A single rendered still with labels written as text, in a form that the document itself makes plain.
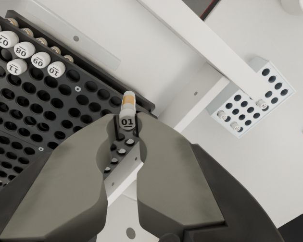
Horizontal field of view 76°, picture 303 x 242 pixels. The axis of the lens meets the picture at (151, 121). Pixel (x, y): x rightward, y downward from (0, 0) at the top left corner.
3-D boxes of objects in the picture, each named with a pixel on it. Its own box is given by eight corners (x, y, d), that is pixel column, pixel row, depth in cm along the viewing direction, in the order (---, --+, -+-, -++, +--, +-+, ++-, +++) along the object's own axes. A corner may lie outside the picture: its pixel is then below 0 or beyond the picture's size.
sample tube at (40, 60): (53, 42, 20) (33, 51, 16) (65, 49, 21) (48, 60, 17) (48, 52, 21) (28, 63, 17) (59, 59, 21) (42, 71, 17)
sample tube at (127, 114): (136, 102, 17) (137, 130, 13) (122, 102, 17) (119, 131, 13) (135, 89, 17) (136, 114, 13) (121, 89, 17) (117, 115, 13)
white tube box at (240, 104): (257, 54, 33) (270, 60, 30) (282, 83, 36) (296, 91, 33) (203, 106, 38) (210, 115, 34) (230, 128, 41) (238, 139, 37)
